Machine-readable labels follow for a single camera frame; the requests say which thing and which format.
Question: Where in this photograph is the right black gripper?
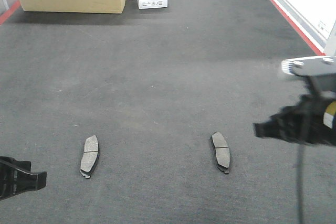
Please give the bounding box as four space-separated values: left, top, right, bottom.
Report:
253 75 335 147

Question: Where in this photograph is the grey brake pad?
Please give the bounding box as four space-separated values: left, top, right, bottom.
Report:
80 135 100 179
211 132 231 174

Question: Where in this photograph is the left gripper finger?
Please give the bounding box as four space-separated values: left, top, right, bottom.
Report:
1 156 47 200

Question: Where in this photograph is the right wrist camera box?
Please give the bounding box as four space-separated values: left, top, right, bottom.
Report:
281 56 335 77

